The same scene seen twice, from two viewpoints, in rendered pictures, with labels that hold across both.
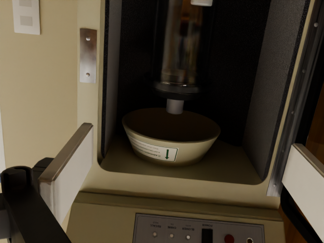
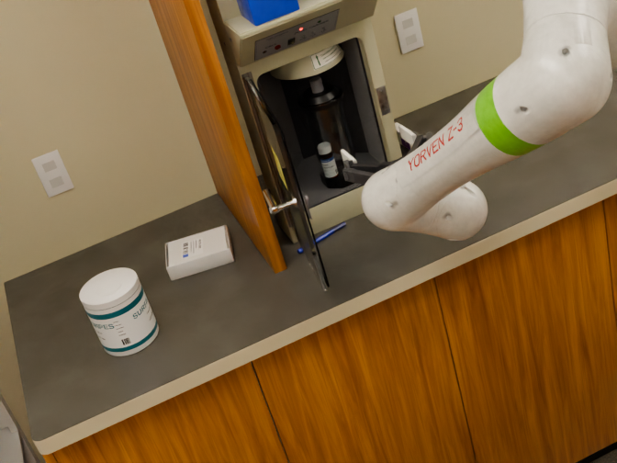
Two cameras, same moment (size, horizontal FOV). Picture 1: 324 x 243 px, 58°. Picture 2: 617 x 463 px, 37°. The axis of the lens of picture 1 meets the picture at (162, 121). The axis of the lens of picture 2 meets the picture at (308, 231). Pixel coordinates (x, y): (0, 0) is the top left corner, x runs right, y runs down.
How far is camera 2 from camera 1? 186 cm
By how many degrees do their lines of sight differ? 52
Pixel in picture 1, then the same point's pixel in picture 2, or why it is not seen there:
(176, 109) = (317, 84)
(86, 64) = (383, 96)
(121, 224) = (343, 21)
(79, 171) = (406, 135)
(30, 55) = not seen: outside the picture
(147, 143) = (331, 60)
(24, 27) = (409, 16)
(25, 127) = not seen: outside the picture
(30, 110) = not seen: outside the picture
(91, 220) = (362, 15)
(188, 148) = (307, 71)
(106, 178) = (353, 31)
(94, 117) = (371, 68)
